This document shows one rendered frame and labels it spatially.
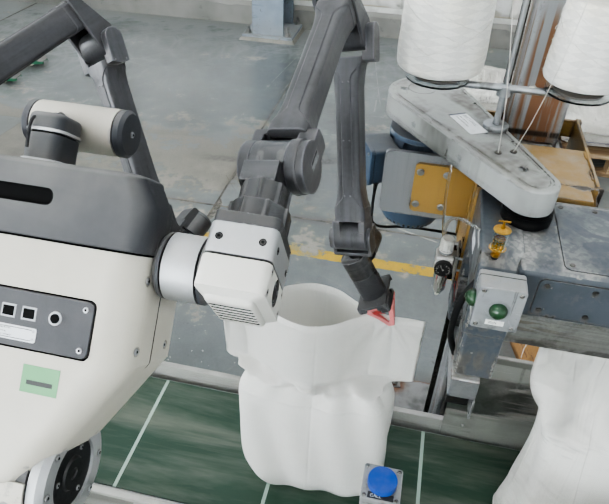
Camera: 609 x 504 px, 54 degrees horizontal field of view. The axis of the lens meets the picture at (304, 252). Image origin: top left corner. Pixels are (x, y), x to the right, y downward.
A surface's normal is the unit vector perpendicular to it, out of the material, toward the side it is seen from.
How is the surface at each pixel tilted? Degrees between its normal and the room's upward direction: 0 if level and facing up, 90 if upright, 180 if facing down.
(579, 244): 0
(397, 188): 90
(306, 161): 78
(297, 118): 24
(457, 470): 0
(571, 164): 0
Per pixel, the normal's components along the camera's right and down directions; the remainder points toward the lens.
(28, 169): -0.15, -0.04
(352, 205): -0.37, 0.27
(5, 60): 0.79, -0.04
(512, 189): -0.90, 0.26
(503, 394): -0.22, 0.60
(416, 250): 0.03, -0.78
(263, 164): -0.32, -0.40
